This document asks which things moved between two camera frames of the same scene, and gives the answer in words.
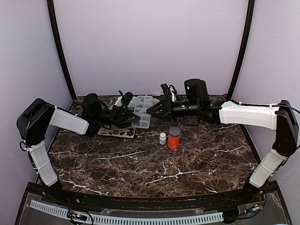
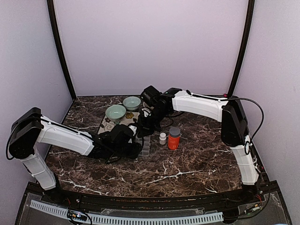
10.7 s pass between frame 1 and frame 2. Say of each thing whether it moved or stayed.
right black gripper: moved
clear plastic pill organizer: moved
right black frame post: stayed
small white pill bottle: stayed
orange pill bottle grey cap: stayed
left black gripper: moved
